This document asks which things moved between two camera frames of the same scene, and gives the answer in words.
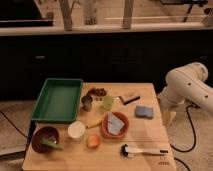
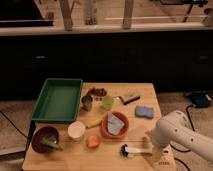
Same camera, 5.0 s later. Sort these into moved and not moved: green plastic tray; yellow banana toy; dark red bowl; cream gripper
Moved: cream gripper
Not moved: yellow banana toy; green plastic tray; dark red bowl
